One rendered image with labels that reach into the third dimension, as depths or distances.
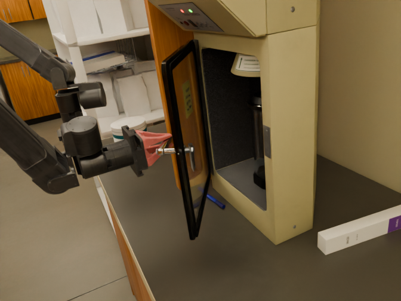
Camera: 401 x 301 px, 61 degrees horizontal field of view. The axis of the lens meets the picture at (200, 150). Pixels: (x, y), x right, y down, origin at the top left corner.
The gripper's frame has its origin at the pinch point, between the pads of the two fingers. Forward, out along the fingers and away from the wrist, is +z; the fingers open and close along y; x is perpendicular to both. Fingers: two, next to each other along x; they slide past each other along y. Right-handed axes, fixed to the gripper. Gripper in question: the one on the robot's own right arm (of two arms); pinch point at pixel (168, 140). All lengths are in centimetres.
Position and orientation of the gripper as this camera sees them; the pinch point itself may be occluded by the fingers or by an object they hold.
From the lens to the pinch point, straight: 77.5
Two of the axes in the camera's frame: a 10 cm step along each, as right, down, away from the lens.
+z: 8.9, -2.8, 3.5
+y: -1.2, -9.0, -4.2
